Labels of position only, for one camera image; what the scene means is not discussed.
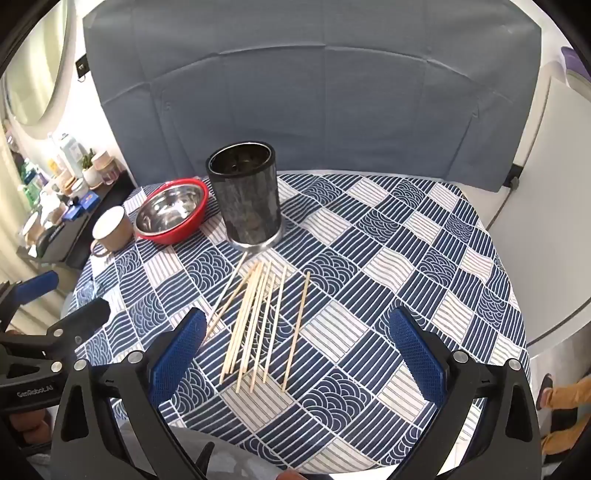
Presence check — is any beige mug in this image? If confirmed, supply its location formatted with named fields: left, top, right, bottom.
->
left=90, top=206, right=136, bottom=257

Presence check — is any pink jar wooden lid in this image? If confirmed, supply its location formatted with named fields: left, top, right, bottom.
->
left=92, top=150, right=116, bottom=174

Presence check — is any person's left hand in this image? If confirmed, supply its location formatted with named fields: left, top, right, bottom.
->
left=7, top=411, right=52, bottom=446

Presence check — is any white cabinet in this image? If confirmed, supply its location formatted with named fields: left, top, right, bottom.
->
left=480, top=60, right=591, bottom=347

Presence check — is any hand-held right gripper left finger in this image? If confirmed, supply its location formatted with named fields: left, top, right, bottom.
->
left=50, top=307, right=218, bottom=480

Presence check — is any potted succulent white pot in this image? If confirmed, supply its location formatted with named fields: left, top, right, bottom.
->
left=79, top=148, right=100, bottom=188

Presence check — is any oval wall mirror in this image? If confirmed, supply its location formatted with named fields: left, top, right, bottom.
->
left=4, top=0, right=70, bottom=137

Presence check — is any black power cable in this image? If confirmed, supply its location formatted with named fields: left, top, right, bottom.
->
left=487, top=164, right=525, bottom=227

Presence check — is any red-rimmed steel bowl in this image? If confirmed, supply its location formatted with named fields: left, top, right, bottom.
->
left=134, top=178, right=211, bottom=245

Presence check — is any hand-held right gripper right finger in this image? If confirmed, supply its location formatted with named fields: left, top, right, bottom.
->
left=389, top=305, right=542, bottom=480

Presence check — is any black side shelf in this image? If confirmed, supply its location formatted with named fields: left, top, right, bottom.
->
left=18, top=168, right=134, bottom=271

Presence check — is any black chopstick holder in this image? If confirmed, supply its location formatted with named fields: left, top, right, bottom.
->
left=205, top=142, right=283, bottom=252

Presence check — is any grey backdrop cloth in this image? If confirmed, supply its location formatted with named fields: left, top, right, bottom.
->
left=82, top=0, right=542, bottom=193

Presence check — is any bunch of wooden chopsticks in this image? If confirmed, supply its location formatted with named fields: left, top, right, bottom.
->
left=203, top=251, right=311, bottom=394

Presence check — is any blue white patterned tablecloth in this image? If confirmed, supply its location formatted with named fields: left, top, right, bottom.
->
left=60, top=172, right=529, bottom=476

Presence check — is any stainless steel bowl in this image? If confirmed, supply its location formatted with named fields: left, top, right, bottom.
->
left=135, top=182, right=208, bottom=235

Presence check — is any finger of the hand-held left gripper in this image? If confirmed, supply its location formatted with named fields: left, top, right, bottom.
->
left=0, top=298, right=112, bottom=381
left=0, top=271, right=60, bottom=328

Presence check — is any green bottle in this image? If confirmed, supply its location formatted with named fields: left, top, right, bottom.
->
left=21, top=159, right=40, bottom=204

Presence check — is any pale blue bottle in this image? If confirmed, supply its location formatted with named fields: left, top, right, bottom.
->
left=59, top=134, right=84, bottom=169

